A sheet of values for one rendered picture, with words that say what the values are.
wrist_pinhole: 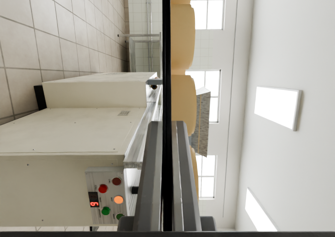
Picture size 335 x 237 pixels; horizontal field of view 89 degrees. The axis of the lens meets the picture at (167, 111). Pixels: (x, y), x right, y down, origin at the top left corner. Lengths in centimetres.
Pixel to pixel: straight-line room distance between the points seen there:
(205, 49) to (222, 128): 209
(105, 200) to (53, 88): 99
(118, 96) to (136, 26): 340
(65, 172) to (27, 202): 22
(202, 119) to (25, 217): 114
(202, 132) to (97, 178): 94
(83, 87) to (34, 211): 81
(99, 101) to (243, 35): 404
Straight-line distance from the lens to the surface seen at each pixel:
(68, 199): 85
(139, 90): 127
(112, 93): 133
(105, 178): 69
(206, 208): 594
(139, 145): 73
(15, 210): 100
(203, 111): 136
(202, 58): 448
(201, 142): 146
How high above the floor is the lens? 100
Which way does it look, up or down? level
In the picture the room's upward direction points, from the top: 90 degrees clockwise
